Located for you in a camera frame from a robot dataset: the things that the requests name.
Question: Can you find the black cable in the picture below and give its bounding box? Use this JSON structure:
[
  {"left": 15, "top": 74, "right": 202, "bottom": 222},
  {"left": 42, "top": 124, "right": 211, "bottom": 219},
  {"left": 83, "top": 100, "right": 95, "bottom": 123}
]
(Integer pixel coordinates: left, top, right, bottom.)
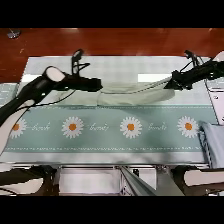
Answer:
[{"left": 31, "top": 89, "right": 78, "bottom": 108}]

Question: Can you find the silver frame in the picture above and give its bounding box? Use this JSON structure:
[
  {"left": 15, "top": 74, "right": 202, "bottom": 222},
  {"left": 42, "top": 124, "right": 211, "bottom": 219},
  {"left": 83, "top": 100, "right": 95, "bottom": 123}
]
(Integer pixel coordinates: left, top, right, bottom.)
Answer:
[{"left": 0, "top": 161, "right": 224, "bottom": 197}]

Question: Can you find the pale green garment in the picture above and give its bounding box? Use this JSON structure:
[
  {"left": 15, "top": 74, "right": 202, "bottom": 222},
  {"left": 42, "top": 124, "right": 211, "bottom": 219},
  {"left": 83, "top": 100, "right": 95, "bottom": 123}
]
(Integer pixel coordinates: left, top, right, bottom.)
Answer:
[{"left": 54, "top": 75, "right": 177, "bottom": 108}]

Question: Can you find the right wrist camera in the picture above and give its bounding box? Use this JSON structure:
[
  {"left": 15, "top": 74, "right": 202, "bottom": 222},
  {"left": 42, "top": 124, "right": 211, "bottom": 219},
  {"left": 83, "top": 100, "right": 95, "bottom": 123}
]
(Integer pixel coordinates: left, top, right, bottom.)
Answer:
[{"left": 183, "top": 49, "right": 205, "bottom": 69}]

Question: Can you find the light blue garment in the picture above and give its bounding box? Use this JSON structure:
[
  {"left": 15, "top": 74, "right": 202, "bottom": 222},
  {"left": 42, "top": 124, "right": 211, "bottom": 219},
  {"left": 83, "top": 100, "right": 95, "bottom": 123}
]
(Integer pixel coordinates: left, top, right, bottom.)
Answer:
[{"left": 198, "top": 121, "right": 224, "bottom": 170}]

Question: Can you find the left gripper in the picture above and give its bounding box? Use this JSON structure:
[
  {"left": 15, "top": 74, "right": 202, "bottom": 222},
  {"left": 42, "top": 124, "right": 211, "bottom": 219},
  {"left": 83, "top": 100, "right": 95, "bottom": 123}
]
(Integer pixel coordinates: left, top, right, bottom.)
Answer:
[{"left": 68, "top": 75, "right": 104, "bottom": 93}]

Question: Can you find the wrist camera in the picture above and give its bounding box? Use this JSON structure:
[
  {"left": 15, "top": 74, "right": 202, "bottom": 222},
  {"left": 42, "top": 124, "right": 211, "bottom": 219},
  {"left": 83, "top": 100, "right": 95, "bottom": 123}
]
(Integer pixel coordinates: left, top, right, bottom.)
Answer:
[
  {"left": 183, "top": 49, "right": 205, "bottom": 69},
  {"left": 70, "top": 48, "right": 92, "bottom": 77}
]

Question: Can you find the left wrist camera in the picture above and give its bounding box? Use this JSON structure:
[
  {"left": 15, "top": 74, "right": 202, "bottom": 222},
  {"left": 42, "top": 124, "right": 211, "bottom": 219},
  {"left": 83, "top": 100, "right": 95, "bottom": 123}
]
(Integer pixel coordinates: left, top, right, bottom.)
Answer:
[{"left": 70, "top": 48, "right": 92, "bottom": 77}]

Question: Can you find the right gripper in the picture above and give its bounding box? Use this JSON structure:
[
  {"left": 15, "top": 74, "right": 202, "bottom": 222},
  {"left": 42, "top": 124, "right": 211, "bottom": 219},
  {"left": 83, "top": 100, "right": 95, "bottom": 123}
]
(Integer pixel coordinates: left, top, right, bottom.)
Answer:
[{"left": 163, "top": 68, "right": 194, "bottom": 91}]

